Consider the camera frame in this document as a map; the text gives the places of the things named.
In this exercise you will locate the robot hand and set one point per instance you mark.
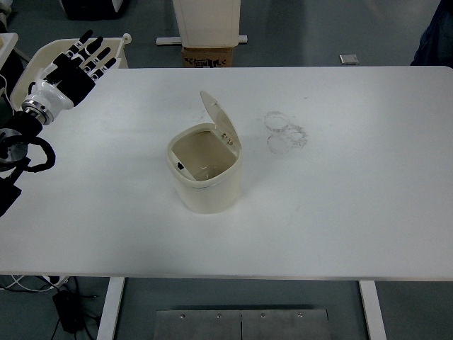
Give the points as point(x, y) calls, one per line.
point(58, 92)

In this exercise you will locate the cream trash bin lid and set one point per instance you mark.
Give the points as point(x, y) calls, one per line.
point(219, 113)

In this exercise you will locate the cream trash bin body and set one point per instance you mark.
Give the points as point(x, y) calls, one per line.
point(209, 198)

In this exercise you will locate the cream plastic tub cart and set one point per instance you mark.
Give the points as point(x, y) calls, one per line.
point(118, 47)

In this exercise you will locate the grey metal base bar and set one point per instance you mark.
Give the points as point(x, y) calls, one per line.
point(166, 40)

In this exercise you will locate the printed cardboard box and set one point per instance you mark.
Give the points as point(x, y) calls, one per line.
point(209, 56)

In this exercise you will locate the cream cabinet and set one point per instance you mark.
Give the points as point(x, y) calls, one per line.
point(209, 21)

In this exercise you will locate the black power adapter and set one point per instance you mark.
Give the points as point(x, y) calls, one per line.
point(69, 311)

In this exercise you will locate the white table leg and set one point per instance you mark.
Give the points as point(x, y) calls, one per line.
point(371, 311)
point(111, 308)

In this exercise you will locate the small grey floor plate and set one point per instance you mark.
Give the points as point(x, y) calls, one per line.
point(349, 59)

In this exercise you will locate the grey metal plate with screws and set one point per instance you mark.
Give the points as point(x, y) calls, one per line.
point(240, 326)

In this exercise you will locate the person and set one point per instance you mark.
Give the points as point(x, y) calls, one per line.
point(437, 35)

